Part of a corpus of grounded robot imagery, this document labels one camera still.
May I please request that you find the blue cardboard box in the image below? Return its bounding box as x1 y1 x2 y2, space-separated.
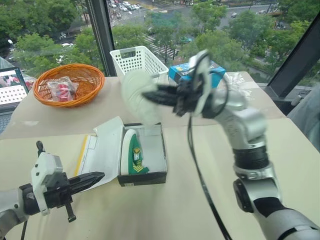
167 60 227 89

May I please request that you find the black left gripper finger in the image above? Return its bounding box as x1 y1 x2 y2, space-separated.
66 171 106 186
70 177 103 195

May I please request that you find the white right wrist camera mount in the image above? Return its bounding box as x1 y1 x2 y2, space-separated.
188 49 214 117

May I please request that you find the dark slanted window frame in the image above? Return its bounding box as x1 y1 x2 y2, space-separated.
267 11 320 99

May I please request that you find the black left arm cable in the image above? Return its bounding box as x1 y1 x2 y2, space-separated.
35 140 46 156

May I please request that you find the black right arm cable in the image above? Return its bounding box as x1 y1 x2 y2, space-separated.
187 56 234 240

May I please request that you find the orange woven basket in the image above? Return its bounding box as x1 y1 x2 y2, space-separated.
32 63 106 109

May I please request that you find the grey-blue cloth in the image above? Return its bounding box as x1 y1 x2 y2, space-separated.
286 83 320 151

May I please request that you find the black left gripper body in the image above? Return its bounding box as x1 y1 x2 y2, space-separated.
44 172 77 223

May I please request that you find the black shoebox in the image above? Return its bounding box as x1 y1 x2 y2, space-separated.
117 121 168 187

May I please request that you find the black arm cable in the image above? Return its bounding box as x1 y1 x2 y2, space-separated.
35 140 46 156
187 56 234 240

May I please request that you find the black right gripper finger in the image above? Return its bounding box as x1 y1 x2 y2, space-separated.
155 84 182 96
141 91 179 107

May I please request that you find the open laptop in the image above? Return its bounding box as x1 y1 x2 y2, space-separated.
0 66 30 136

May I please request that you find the clear packet with red contents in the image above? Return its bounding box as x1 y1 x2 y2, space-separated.
47 75 80 101

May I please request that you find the white perforated plastic basket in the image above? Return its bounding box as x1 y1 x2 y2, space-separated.
109 45 170 79

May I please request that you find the dark window frame post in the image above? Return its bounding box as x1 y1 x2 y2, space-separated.
85 0 119 77

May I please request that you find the clear crumpled plastic bag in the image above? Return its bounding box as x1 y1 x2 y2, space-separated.
224 73 252 102

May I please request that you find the green and white shoe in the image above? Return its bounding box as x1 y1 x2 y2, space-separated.
119 128 151 176

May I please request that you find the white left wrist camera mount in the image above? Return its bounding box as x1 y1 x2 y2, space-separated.
30 151 64 216

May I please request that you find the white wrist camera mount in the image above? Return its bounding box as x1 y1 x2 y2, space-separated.
188 49 214 117
30 151 64 216

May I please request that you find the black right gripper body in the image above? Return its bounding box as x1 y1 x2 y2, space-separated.
171 79 202 117

